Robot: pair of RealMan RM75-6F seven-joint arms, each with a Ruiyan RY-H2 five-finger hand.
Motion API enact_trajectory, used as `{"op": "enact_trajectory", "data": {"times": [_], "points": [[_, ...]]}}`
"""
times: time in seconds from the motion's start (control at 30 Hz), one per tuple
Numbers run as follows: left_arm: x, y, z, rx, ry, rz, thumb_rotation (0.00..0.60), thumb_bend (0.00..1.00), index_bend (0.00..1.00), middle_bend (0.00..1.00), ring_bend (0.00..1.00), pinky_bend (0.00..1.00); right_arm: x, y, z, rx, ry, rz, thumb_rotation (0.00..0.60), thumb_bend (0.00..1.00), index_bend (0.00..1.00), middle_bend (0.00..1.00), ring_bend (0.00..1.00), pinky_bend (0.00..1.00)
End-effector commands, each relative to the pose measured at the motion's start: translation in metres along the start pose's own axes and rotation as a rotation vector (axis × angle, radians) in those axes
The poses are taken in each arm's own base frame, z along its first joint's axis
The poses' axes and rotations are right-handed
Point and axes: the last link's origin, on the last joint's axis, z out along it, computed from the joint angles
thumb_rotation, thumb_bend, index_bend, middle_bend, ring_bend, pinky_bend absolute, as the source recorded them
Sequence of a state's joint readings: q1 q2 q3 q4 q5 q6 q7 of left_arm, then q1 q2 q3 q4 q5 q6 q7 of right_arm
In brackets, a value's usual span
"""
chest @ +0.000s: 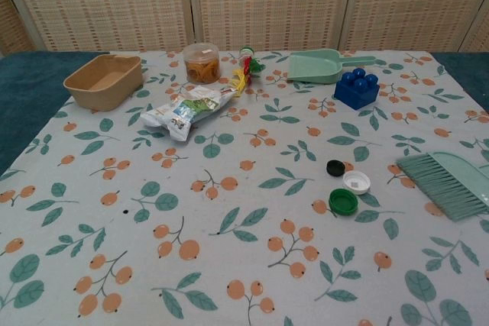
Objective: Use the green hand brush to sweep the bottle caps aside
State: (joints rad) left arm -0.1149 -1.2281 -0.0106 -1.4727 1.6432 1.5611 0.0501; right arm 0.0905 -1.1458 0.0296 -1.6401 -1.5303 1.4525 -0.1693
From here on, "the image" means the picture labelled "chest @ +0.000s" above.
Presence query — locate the brown paper tray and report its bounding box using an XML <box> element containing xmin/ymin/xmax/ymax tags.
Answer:
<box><xmin>63</xmin><ymin>54</ymin><xmax>145</xmax><ymax>112</ymax></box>

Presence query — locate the woven bamboo screen panel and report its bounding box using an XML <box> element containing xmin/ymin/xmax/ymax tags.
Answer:
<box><xmin>186</xmin><ymin>0</ymin><xmax>358</xmax><ymax>54</ymax></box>
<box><xmin>464</xmin><ymin>16</ymin><xmax>489</xmax><ymax>53</ymax></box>
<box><xmin>343</xmin><ymin>0</ymin><xmax>489</xmax><ymax>54</ymax></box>
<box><xmin>0</xmin><ymin>0</ymin><xmax>196</xmax><ymax>54</ymax></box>
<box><xmin>0</xmin><ymin>0</ymin><xmax>34</xmax><ymax>56</ymax></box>

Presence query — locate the black bottle cap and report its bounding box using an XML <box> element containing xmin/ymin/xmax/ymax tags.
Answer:
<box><xmin>326</xmin><ymin>160</ymin><xmax>346</xmax><ymax>177</ymax></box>

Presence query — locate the green bottle cap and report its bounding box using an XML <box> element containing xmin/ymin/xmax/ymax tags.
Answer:
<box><xmin>329</xmin><ymin>187</ymin><xmax>360</xmax><ymax>217</ymax></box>

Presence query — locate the mint green dustpan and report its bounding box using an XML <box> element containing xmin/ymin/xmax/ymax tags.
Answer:
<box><xmin>287</xmin><ymin>49</ymin><xmax>379</xmax><ymax>86</ymax></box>

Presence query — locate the small mint green broom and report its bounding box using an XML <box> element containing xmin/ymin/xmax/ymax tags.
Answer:
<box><xmin>397</xmin><ymin>151</ymin><xmax>489</xmax><ymax>222</ymax></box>

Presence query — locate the floral tablecloth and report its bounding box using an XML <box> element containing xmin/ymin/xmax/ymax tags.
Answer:
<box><xmin>0</xmin><ymin>50</ymin><xmax>489</xmax><ymax>326</ymax></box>

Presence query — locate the crumpled white snack bag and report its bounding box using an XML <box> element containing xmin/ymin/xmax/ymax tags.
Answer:
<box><xmin>140</xmin><ymin>86</ymin><xmax>235</xmax><ymax>143</ymax></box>

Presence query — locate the clear jar of rubber bands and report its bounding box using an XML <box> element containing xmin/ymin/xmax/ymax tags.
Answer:
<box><xmin>182</xmin><ymin>44</ymin><xmax>221</xmax><ymax>85</ymax></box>

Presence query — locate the colourful feather toy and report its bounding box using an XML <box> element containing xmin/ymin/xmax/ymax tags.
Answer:
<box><xmin>228</xmin><ymin>46</ymin><xmax>267</xmax><ymax>97</ymax></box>

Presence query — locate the white bottle cap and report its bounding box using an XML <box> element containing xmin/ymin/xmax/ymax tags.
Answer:
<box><xmin>342</xmin><ymin>171</ymin><xmax>372</xmax><ymax>195</ymax></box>

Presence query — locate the blue toy building block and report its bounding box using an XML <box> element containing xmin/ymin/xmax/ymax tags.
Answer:
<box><xmin>334</xmin><ymin>68</ymin><xmax>381</xmax><ymax>111</ymax></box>

